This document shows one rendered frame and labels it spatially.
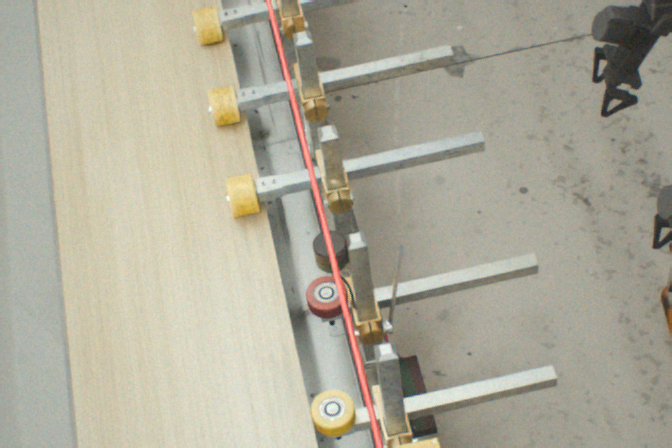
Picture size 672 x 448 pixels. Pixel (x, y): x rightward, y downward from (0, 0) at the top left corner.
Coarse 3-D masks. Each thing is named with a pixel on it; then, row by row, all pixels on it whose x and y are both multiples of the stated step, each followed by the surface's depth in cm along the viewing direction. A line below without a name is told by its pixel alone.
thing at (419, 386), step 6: (408, 360) 268; (414, 360) 268; (414, 366) 267; (414, 372) 266; (414, 378) 265; (420, 378) 265; (414, 384) 264; (420, 384) 264; (420, 390) 263; (426, 420) 259; (432, 420) 259; (426, 426) 259
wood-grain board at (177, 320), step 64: (64, 0) 313; (128, 0) 310; (192, 0) 308; (64, 64) 300; (128, 64) 298; (192, 64) 296; (64, 128) 288; (128, 128) 286; (192, 128) 284; (64, 192) 277; (128, 192) 275; (192, 192) 274; (64, 256) 267; (128, 256) 266; (192, 256) 264; (256, 256) 262; (128, 320) 256; (192, 320) 255; (256, 320) 253; (128, 384) 248; (192, 384) 246; (256, 384) 245
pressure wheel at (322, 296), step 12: (324, 276) 257; (312, 288) 256; (324, 288) 255; (336, 288) 255; (312, 300) 254; (324, 300) 254; (336, 300) 253; (348, 300) 257; (312, 312) 256; (324, 312) 253; (336, 312) 254
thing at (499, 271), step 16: (528, 256) 261; (448, 272) 260; (464, 272) 260; (480, 272) 260; (496, 272) 259; (512, 272) 259; (528, 272) 261; (384, 288) 260; (400, 288) 259; (416, 288) 259; (432, 288) 258; (448, 288) 259; (464, 288) 261; (384, 304) 259
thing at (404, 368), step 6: (402, 360) 268; (402, 366) 267; (408, 366) 267; (402, 372) 266; (408, 372) 266; (402, 378) 265; (408, 378) 265; (408, 384) 265; (408, 390) 264; (414, 390) 264; (408, 396) 263; (414, 420) 260; (420, 420) 259; (420, 426) 259
